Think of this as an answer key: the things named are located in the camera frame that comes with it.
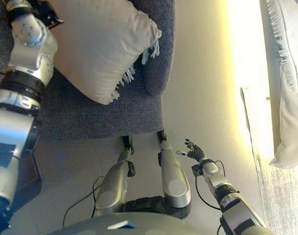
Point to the grey fabric armchair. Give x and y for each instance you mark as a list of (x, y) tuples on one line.
[(102, 120)]

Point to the cream fringed bed blanket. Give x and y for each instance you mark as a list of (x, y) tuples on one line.
[(290, 98)]

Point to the grey patterned rug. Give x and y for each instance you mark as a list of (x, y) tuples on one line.
[(276, 195)]

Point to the white fringed cushion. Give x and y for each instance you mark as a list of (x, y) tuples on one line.
[(99, 49)]

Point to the grey robot torso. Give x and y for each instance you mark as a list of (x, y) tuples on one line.
[(144, 224)]

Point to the silver robot left leg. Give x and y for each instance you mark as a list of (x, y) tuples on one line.
[(114, 186)]

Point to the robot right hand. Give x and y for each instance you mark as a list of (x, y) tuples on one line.
[(195, 151)]

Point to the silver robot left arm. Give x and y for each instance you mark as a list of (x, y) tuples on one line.
[(16, 122)]

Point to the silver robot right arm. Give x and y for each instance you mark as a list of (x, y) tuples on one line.
[(234, 210)]

